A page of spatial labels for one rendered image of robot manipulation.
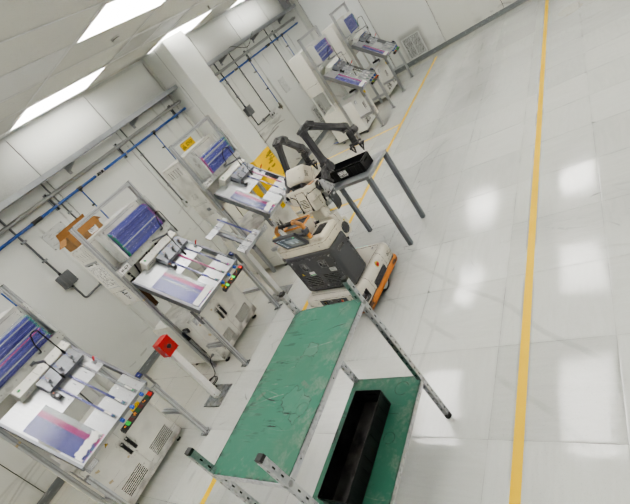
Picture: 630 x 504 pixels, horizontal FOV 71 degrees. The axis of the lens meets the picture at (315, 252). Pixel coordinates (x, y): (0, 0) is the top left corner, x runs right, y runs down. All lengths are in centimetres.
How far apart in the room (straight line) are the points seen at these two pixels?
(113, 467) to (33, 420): 70
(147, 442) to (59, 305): 216
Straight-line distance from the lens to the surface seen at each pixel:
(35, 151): 614
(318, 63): 806
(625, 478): 236
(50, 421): 385
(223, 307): 467
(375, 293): 368
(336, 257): 343
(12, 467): 557
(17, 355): 397
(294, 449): 177
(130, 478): 418
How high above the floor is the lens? 207
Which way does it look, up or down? 23 degrees down
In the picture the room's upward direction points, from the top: 38 degrees counter-clockwise
